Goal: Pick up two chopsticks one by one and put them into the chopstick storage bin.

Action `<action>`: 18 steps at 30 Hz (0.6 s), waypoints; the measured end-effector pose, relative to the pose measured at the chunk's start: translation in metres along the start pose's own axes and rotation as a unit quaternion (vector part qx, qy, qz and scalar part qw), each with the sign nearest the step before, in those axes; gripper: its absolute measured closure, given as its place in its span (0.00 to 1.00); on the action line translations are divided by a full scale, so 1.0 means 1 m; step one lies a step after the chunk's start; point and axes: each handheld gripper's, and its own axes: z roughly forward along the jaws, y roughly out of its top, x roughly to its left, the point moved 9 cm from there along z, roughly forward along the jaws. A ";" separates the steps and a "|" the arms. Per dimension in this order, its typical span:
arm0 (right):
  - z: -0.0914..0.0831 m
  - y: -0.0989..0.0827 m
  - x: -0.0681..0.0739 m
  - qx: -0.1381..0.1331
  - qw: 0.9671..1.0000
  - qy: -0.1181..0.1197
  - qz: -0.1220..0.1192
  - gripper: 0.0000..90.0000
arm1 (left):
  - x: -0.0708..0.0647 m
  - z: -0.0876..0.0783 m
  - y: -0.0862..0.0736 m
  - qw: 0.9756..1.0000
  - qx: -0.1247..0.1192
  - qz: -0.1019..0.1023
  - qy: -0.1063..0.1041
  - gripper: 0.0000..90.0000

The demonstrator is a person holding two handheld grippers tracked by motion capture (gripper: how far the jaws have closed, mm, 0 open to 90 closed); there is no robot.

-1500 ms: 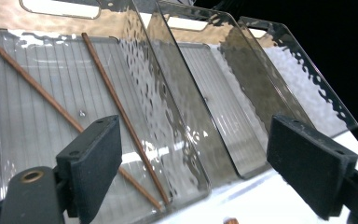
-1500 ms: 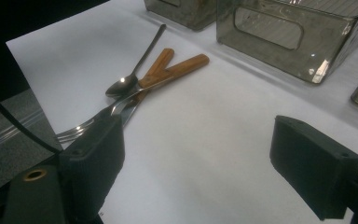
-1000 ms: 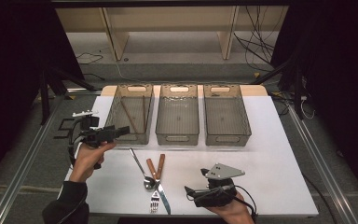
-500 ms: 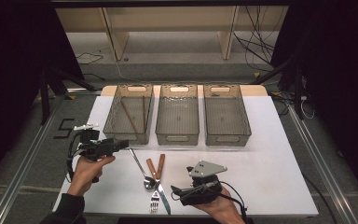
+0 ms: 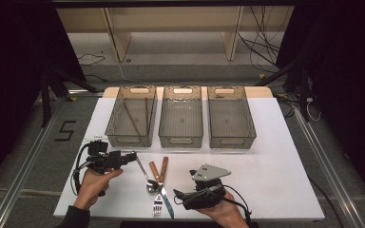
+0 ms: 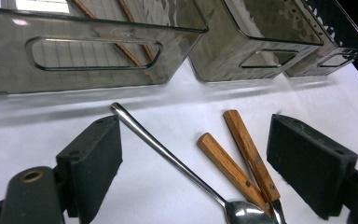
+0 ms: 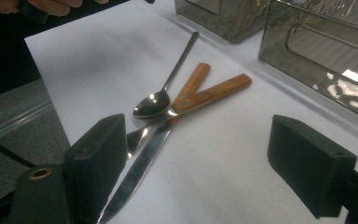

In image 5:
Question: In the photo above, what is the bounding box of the black metal stand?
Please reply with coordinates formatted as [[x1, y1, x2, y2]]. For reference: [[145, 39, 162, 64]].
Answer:
[[39, 67, 100, 127], [256, 58, 312, 123]]

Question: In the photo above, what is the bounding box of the person's left hand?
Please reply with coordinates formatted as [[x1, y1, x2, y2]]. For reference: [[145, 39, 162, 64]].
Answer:
[[73, 167, 124, 211]]

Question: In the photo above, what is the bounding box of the wooden-handled knife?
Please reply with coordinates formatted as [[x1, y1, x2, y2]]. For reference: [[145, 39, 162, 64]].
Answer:
[[148, 161, 175, 220]]

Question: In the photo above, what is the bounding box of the bundle of black cables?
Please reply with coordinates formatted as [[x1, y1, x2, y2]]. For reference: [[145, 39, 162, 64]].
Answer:
[[238, 6, 288, 74]]

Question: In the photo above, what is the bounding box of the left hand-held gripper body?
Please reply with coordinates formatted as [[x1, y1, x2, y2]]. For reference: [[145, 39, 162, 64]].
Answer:
[[86, 135, 124, 175]]

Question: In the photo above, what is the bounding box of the light wooden desk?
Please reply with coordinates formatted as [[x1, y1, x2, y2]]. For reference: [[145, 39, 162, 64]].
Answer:
[[56, 6, 296, 63]]

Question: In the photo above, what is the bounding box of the metal spoon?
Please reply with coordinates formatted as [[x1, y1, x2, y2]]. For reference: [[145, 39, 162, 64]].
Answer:
[[132, 151, 159, 194]]

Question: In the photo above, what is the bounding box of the long aluminium rail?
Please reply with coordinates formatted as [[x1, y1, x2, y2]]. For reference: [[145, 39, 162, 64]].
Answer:
[[293, 107, 365, 228], [0, 94, 66, 228]]

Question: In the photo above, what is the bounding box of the thick black floor cable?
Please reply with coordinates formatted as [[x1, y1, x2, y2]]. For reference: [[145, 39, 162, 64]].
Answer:
[[308, 177, 345, 228]]

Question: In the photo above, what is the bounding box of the thin black floor cable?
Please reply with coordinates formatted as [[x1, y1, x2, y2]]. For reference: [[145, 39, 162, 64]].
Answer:
[[77, 52, 106, 67]]

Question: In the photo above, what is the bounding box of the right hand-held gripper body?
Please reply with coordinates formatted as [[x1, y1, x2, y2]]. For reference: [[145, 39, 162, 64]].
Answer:
[[181, 163, 232, 211]]

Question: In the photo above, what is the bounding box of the wooden-handled fork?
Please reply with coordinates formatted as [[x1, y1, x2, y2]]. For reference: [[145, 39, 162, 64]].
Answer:
[[152, 156, 169, 218]]

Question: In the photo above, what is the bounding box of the left hand-held gripper cable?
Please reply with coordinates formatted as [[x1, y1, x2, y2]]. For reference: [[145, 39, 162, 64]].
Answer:
[[70, 142, 91, 196]]

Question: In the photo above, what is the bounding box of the dark curtain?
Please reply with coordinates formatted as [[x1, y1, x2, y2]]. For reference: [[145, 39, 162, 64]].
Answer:
[[0, 0, 86, 194], [277, 0, 365, 207]]

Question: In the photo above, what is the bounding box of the hand-held gripper cable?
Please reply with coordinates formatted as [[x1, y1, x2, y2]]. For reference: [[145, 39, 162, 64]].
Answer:
[[222, 183, 254, 228], [70, 142, 91, 196]]

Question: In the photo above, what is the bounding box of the short aluminium rail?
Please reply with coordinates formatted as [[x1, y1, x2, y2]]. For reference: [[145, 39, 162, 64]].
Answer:
[[67, 89, 105, 98]]

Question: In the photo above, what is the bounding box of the right hand-held gripper cable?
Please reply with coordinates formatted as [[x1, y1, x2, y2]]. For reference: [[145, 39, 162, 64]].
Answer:
[[222, 183, 254, 228]]

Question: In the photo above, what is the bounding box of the clear grey plastic bin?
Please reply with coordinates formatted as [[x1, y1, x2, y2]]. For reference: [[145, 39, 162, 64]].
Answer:
[[158, 85, 204, 149], [206, 85, 258, 150], [104, 85, 158, 148]]

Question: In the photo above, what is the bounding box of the person's right hand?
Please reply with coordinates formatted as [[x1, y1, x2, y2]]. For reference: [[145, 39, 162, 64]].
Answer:
[[197, 190, 250, 228]]

